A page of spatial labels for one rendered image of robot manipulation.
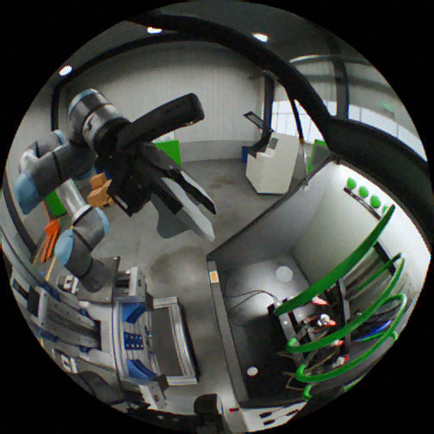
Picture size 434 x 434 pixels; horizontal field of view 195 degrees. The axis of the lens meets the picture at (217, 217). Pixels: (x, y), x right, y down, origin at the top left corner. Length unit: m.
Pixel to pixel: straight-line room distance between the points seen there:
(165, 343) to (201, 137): 6.75
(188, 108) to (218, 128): 6.63
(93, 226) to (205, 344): 1.32
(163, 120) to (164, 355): 1.38
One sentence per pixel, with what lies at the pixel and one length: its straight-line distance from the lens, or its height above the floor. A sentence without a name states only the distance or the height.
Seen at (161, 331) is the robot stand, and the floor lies 0.21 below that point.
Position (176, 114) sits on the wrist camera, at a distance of 0.16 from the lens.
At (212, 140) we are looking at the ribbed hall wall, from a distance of 6.68.
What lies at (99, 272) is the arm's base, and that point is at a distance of 0.60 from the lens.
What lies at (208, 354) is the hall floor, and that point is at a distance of 1.48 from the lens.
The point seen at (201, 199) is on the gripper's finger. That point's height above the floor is 1.36.
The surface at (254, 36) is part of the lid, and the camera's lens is 0.41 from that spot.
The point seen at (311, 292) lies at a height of 1.33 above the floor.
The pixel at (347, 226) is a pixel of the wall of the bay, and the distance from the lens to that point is 0.61.
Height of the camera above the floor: 1.46
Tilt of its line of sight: 38 degrees down
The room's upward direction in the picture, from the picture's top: straight up
